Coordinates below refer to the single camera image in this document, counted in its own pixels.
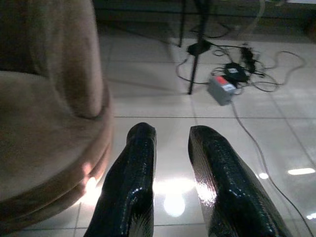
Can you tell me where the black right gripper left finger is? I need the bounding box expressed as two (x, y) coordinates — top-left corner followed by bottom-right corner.
(83, 122), (157, 237)

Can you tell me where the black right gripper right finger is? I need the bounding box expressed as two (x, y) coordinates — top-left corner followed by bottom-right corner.
(188, 125), (294, 237)

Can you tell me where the brown fabric sofa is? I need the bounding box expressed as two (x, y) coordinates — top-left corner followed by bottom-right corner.
(0, 0), (117, 234)

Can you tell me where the grey box with red label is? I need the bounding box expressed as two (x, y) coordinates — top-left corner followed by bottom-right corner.
(206, 75), (237, 106)

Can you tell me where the black power adapter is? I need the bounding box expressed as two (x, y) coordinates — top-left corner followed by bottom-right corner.
(224, 62), (249, 82)

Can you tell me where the black power strip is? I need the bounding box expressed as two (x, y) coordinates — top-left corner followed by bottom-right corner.
(240, 43), (260, 74)

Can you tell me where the black tripod stand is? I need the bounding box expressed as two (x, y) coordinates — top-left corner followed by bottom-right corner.
(178, 0), (213, 95)

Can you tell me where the grey cable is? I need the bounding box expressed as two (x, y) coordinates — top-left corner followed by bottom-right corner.
(231, 103), (314, 237)

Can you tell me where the thin black cable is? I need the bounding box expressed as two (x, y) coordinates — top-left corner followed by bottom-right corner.
(251, 50), (307, 93)

